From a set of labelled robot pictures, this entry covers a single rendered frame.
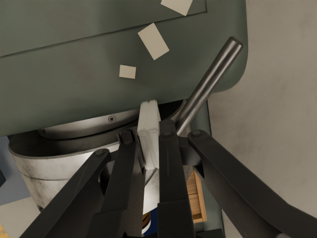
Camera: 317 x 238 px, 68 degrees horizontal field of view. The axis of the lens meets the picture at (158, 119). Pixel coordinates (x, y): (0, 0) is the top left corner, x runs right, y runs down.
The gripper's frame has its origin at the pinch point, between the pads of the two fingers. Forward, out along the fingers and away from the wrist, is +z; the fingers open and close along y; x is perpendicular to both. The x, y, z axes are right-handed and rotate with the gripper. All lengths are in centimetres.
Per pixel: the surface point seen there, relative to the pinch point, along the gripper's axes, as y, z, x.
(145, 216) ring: -8.2, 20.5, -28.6
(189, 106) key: 3.2, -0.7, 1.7
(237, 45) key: 6.9, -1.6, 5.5
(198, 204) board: 4, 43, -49
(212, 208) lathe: 12, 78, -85
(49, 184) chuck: -16.4, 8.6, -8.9
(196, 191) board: 4, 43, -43
